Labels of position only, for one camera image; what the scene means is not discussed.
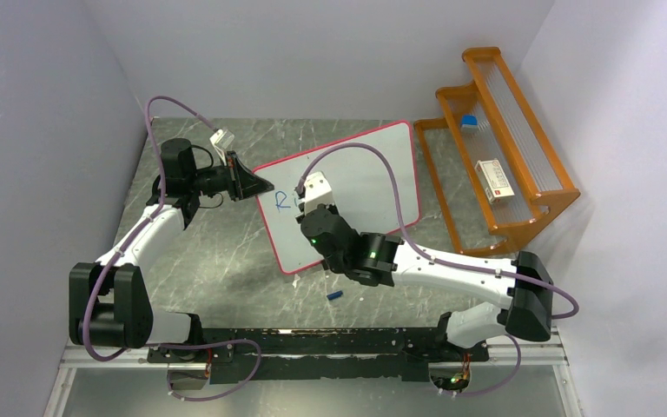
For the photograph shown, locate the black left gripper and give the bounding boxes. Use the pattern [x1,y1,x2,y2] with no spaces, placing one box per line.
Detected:
[188,152,274,202]

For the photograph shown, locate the pink framed whiteboard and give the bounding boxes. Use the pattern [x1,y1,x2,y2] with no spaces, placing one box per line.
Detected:
[254,121,421,275]

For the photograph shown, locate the blue marker cap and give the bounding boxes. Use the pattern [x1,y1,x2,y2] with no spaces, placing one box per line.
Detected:
[327,290,343,301]

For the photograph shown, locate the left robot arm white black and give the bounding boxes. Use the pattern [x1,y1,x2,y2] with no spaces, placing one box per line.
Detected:
[69,138,274,361]

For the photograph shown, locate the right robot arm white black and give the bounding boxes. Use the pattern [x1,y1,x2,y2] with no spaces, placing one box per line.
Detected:
[298,206,552,360]

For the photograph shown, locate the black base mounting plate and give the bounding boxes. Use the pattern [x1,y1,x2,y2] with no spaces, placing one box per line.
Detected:
[147,328,489,384]

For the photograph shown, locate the blue eraser on rack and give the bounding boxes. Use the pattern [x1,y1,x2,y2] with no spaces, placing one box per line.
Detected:
[459,114,479,134]

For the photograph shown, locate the orange wooden tiered rack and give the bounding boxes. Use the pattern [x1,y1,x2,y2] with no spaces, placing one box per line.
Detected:
[413,47,580,256]

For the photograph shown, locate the white red small box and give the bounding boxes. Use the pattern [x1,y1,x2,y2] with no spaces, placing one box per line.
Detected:
[475,159,515,204]

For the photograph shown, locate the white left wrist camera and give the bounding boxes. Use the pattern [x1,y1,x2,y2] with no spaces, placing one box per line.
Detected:
[209,129,234,165]

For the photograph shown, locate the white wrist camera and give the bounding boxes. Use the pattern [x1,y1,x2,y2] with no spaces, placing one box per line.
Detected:
[295,171,335,223]
[209,129,234,165]

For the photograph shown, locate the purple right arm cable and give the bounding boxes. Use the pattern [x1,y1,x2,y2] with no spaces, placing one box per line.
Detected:
[295,142,580,321]

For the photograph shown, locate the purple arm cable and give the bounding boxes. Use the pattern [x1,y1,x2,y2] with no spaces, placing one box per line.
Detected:
[80,95,262,364]
[295,142,580,321]

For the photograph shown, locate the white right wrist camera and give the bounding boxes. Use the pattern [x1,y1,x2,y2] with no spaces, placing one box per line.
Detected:
[295,171,335,223]

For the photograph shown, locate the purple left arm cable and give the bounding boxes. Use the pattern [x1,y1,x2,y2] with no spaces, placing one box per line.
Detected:
[80,95,262,364]

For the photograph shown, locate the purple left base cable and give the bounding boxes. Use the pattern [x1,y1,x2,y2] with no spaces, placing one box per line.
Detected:
[164,345,262,403]

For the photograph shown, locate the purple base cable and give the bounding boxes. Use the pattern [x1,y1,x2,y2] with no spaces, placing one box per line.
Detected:
[437,334,523,400]
[164,345,262,403]

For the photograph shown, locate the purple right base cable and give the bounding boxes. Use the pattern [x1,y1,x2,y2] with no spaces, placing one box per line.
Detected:
[437,334,523,400]

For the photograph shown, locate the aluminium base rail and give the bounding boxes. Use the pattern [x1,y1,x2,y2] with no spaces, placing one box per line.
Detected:
[59,328,565,371]

